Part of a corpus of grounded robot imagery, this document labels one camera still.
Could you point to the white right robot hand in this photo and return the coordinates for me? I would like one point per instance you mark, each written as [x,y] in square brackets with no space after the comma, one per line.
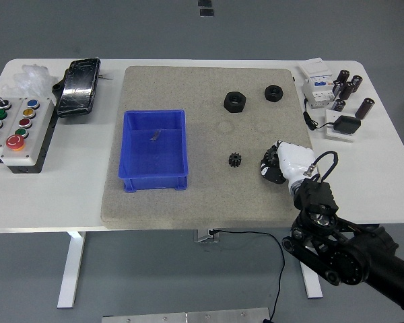
[296,161]

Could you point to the large black gear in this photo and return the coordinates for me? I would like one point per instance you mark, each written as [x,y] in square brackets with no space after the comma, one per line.
[269,157]

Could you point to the small black gear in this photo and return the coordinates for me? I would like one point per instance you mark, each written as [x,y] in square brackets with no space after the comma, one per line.
[236,161]

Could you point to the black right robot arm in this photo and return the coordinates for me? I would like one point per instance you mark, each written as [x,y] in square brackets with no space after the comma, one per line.
[373,249]

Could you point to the small black hex nut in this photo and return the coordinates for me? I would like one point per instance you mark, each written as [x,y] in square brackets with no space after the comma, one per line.
[273,93]

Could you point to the large black hex nut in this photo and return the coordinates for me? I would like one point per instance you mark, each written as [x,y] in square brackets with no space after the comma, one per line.
[234,102]

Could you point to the blue plastic box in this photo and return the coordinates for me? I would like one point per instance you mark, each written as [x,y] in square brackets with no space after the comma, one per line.
[155,158]

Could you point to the grey emergency-stop control box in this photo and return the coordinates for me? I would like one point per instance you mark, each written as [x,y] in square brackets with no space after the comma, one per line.
[37,134]

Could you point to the white square plate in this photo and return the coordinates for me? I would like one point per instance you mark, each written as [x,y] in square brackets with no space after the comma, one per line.
[330,134]

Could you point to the black flat adapter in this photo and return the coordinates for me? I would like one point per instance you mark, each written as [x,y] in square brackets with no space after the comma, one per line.
[346,124]

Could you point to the black cylindrical capacitor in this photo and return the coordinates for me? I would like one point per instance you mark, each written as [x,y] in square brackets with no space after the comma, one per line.
[338,105]
[364,108]
[356,83]
[342,76]
[336,88]
[347,91]

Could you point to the white circuit breaker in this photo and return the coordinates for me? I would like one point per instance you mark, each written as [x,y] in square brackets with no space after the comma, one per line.
[318,84]

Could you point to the grey-brown mat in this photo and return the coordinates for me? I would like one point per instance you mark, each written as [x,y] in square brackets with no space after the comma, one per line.
[205,202]

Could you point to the white table leg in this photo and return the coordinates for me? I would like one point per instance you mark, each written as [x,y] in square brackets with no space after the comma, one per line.
[311,282]
[70,269]

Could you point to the black floor marker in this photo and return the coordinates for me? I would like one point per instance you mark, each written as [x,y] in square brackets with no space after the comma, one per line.
[205,2]
[206,12]

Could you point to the silver metal plate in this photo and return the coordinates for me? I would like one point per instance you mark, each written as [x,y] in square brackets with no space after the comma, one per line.
[185,318]

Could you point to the black plastic-wrapped device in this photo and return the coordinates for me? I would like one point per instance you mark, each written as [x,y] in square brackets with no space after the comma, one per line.
[79,87]

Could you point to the crumpled clear plastic bag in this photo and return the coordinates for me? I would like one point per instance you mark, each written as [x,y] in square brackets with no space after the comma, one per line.
[32,79]

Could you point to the grey under-table bracket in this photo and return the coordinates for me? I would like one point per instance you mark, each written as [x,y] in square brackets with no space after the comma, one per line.
[205,236]

